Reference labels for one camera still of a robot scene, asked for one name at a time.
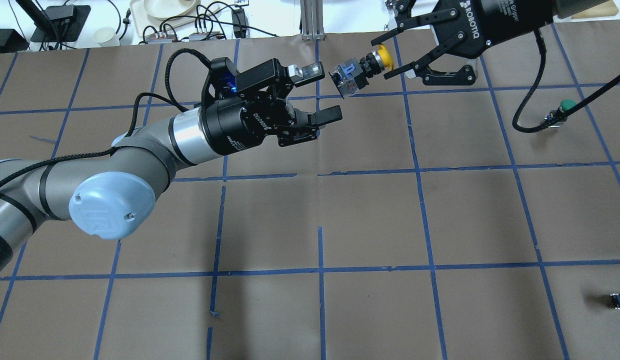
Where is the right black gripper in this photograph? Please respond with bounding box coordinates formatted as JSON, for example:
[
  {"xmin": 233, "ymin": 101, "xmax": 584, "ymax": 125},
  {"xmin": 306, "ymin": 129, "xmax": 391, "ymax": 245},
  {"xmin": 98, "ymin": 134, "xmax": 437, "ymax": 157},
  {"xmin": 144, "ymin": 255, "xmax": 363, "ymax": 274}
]
[{"xmin": 372, "ymin": 0, "xmax": 554, "ymax": 85}]

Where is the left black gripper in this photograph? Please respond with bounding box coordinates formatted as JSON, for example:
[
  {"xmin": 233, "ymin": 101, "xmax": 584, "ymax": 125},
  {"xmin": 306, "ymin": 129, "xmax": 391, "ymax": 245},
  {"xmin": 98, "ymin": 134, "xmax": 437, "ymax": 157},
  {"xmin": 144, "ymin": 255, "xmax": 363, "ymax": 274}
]
[{"xmin": 200, "ymin": 58, "xmax": 343, "ymax": 156}]

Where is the yellow push button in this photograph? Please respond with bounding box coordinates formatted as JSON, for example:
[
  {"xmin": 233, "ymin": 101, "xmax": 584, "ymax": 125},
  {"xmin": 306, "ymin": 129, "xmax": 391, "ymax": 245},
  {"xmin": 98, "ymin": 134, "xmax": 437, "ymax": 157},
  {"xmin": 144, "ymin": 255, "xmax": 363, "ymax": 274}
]
[{"xmin": 330, "ymin": 44, "xmax": 395, "ymax": 99}]

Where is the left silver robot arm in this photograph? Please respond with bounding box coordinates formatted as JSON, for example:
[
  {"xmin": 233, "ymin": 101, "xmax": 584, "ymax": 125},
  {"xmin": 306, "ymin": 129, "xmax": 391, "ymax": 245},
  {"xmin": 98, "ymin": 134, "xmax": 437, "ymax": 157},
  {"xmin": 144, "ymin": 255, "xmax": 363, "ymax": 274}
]
[{"xmin": 0, "ymin": 57, "xmax": 343, "ymax": 272}]

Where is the black monitor stand base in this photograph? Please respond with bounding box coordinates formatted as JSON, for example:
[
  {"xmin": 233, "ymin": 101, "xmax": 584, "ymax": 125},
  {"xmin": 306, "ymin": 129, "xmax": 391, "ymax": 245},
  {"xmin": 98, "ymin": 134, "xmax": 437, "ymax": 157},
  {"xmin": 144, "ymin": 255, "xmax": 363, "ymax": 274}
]
[{"xmin": 26, "ymin": 5, "xmax": 92, "ymax": 43}]

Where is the black power adapter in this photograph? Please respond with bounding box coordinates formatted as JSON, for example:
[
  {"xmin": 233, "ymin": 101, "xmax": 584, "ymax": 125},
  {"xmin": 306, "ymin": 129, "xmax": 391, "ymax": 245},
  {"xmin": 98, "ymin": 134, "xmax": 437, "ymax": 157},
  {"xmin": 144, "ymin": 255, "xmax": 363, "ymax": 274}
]
[{"xmin": 231, "ymin": 7, "xmax": 248, "ymax": 39}]

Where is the wooden cutting board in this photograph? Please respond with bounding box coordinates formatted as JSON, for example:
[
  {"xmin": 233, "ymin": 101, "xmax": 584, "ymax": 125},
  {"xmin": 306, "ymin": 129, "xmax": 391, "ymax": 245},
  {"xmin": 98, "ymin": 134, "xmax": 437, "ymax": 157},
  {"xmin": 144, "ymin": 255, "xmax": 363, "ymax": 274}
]
[{"xmin": 570, "ymin": 0, "xmax": 620, "ymax": 20}]

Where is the beige round plate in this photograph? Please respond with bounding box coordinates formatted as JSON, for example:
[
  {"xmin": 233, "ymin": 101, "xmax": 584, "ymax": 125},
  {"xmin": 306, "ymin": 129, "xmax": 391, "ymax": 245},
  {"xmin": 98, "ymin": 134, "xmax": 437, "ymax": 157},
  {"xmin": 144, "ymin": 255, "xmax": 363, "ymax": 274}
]
[{"xmin": 141, "ymin": 0, "xmax": 200, "ymax": 20}]

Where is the beige tray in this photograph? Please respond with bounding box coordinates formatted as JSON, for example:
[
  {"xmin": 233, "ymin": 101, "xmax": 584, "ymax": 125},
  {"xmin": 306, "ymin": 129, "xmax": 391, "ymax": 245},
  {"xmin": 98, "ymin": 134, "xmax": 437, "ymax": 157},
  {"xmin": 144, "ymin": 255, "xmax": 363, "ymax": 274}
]
[{"xmin": 129, "ymin": 0, "xmax": 220, "ymax": 37}]

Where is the white paper cup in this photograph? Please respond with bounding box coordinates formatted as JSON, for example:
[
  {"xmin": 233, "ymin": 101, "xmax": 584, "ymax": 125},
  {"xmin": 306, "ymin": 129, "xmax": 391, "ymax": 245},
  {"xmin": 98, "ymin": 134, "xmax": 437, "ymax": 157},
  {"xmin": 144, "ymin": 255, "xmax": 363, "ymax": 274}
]
[{"xmin": 93, "ymin": 27, "xmax": 120, "ymax": 48}]

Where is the aluminium frame post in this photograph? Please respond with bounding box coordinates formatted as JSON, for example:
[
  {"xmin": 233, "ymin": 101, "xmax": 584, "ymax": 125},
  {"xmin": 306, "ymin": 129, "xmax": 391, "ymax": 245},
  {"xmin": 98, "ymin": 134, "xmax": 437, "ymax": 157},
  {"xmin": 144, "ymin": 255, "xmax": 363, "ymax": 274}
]
[{"xmin": 300, "ymin": 0, "xmax": 326, "ymax": 41}]

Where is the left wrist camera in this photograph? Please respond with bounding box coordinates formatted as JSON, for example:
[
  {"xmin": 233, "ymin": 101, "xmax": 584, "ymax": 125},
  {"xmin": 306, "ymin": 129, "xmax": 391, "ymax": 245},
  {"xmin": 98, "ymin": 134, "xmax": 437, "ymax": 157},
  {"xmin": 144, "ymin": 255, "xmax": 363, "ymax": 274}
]
[{"xmin": 208, "ymin": 57, "xmax": 240, "ymax": 98}]

